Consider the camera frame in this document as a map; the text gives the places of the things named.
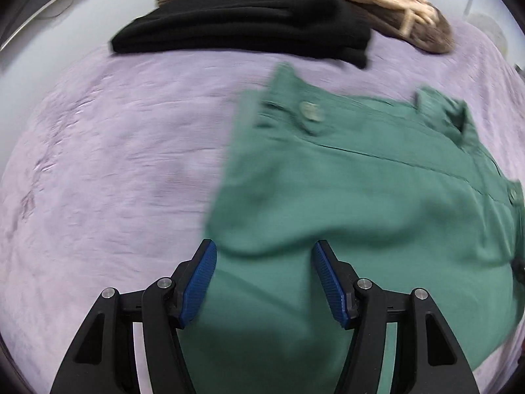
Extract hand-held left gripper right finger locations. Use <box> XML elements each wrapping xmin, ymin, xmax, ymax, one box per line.
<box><xmin>310</xmin><ymin>240</ymin><xmax>480</xmax><ymax>394</ymax></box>

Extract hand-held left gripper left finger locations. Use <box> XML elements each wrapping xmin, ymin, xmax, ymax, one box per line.
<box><xmin>50</xmin><ymin>239</ymin><xmax>218</xmax><ymax>394</ymax></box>

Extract green button-up shirt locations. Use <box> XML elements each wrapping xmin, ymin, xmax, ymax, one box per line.
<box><xmin>204</xmin><ymin>61</ymin><xmax>525</xmax><ymax>394</ymax></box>

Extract black folded clothes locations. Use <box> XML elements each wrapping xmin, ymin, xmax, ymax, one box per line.
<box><xmin>110</xmin><ymin>0</ymin><xmax>374</xmax><ymax>70</ymax></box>

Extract purple fuzzy blanket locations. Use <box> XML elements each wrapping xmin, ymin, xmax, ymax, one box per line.
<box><xmin>0</xmin><ymin>20</ymin><xmax>525</xmax><ymax>394</ymax></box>

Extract brown knit garment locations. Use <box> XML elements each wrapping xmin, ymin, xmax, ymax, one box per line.
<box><xmin>156</xmin><ymin>0</ymin><xmax>455</xmax><ymax>55</ymax></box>

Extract white round patterned pillow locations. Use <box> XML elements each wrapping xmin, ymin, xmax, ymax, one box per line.
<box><xmin>468</xmin><ymin>11</ymin><xmax>508</xmax><ymax>56</ymax></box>

